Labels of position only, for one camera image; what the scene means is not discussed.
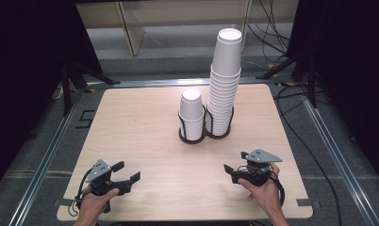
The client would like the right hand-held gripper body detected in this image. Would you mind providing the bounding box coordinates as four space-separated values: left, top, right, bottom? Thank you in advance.
230 148 284 188

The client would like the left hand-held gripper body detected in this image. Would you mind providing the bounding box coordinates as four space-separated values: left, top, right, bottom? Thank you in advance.
84 158 133 198

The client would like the black double cup holder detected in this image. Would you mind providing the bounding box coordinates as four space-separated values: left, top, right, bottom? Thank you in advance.
177 104 236 145

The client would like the short stack of white cups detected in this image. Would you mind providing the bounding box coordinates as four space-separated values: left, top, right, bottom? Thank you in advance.
178 88 206 141

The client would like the person's right hand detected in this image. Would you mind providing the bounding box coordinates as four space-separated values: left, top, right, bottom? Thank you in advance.
238 162 284 218

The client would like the person's left hand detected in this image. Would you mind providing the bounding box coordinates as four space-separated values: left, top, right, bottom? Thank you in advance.
74 187 121 221

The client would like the tall stack of white cups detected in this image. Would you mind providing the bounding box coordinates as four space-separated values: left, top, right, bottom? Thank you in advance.
206 27 244 137

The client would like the black metal stand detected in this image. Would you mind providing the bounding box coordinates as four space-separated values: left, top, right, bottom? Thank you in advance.
59 59 122 117
255 51 318 109

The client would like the black curtain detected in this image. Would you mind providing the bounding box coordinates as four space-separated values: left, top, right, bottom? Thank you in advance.
286 0 379 184
0 0 105 196

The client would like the beige wooden shelf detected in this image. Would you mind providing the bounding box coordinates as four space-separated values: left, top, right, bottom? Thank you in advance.
75 0 301 57

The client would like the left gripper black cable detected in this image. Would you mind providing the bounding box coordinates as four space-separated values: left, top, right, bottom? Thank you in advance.
67 169 95 218

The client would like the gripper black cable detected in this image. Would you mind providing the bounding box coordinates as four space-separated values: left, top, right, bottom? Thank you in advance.
67 169 95 218
271 175 287 208

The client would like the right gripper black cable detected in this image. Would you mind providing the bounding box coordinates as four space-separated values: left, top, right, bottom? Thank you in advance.
271 175 287 208

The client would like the aluminium floor rail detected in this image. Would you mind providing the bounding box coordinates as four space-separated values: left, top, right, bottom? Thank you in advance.
86 76 275 89
8 89 86 226
302 98 379 226

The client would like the long black floor cable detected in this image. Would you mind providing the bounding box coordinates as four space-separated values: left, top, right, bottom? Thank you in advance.
273 84 343 226

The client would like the bundle of black cables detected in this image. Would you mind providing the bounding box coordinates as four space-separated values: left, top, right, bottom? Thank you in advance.
247 0 293 64

